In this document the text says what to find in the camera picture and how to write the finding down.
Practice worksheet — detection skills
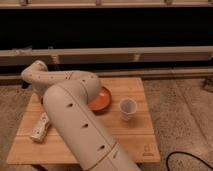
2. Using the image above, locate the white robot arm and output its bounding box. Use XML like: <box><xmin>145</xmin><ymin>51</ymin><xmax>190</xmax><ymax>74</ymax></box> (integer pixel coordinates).
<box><xmin>21</xmin><ymin>60</ymin><xmax>140</xmax><ymax>171</ymax></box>

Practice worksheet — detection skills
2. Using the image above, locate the orange bowl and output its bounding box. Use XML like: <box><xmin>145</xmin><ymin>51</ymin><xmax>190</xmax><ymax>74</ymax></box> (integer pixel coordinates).
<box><xmin>88</xmin><ymin>87</ymin><xmax>111</xmax><ymax>111</ymax></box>

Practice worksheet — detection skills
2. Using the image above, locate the clear plastic cup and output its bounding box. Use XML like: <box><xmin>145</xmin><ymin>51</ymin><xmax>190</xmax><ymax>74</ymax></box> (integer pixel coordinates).
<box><xmin>119</xmin><ymin>98</ymin><xmax>138</xmax><ymax>121</ymax></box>

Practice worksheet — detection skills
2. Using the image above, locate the long wooden beam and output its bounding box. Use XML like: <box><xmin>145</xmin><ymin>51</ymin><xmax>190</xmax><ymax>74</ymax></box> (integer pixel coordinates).
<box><xmin>0</xmin><ymin>46</ymin><xmax>213</xmax><ymax>66</ymax></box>

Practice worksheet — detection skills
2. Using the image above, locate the wooden table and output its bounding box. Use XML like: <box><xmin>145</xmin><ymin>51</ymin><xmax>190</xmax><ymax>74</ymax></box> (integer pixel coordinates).
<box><xmin>7</xmin><ymin>77</ymin><xmax>160</xmax><ymax>165</ymax></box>

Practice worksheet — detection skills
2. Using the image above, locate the white tube bottle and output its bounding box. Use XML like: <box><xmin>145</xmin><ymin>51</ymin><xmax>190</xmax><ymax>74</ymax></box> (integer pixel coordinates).
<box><xmin>30</xmin><ymin>112</ymin><xmax>50</xmax><ymax>143</ymax></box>

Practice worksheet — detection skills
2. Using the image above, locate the black cable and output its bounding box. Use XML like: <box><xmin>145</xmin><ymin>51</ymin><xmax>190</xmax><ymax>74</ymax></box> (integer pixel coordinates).
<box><xmin>165</xmin><ymin>151</ymin><xmax>213</xmax><ymax>171</ymax></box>

